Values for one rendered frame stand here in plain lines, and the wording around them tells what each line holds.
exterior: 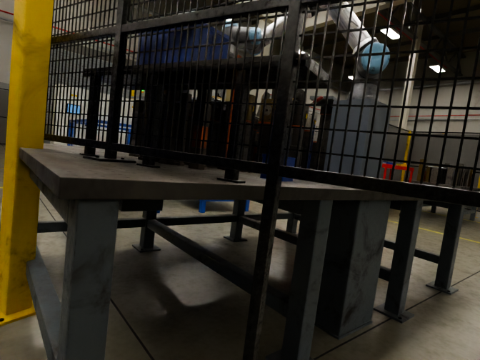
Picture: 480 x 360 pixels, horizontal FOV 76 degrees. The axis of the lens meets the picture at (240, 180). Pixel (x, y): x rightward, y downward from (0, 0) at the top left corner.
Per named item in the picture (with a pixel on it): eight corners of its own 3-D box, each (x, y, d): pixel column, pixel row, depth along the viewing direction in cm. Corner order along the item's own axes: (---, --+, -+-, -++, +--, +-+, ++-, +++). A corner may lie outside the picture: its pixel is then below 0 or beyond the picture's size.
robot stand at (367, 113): (378, 187, 154) (391, 106, 151) (358, 186, 142) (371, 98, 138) (343, 181, 170) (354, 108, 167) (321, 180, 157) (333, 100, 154)
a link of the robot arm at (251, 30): (263, 33, 155) (242, 33, 157) (260, 24, 144) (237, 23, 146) (261, 50, 156) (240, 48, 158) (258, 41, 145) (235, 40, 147)
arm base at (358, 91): (384, 106, 152) (388, 85, 151) (368, 99, 142) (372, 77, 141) (356, 107, 163) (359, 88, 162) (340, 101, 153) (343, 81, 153)
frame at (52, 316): (290, 231, 346) (298, 172, 340) (458, 291, 222) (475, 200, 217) (1, 258, 182) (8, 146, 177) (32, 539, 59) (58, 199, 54)
